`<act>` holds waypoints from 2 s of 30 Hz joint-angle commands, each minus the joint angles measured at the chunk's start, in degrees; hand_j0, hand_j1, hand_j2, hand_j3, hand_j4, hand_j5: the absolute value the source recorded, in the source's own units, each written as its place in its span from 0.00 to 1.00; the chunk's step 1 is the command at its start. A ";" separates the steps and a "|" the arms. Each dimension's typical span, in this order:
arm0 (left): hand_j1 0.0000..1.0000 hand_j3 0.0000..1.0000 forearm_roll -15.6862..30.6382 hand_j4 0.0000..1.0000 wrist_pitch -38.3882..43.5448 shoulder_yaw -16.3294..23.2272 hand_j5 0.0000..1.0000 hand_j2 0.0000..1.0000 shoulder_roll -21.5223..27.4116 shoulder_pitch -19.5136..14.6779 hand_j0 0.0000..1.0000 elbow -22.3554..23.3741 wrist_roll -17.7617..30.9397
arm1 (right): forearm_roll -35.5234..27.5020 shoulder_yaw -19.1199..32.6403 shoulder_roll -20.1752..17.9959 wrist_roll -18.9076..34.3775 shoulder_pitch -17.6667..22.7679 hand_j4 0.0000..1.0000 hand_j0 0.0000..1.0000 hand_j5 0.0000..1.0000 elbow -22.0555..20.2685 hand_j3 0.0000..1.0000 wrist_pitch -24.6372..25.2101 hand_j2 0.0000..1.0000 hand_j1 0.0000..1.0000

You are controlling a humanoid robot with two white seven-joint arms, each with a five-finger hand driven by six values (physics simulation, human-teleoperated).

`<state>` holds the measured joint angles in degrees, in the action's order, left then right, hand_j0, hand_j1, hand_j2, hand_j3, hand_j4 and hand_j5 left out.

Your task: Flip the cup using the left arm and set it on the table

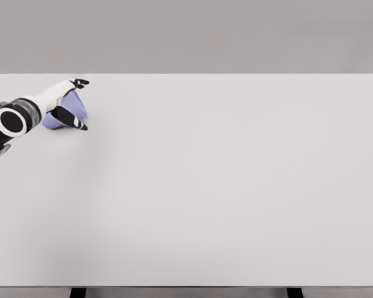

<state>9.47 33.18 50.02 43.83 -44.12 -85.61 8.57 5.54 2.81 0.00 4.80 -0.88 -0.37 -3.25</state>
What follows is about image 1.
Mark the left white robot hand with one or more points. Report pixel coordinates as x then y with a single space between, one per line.
59 92

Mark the light blue cup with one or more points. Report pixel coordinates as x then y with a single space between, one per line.
72 104

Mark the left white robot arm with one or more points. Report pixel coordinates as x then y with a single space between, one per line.
17 118

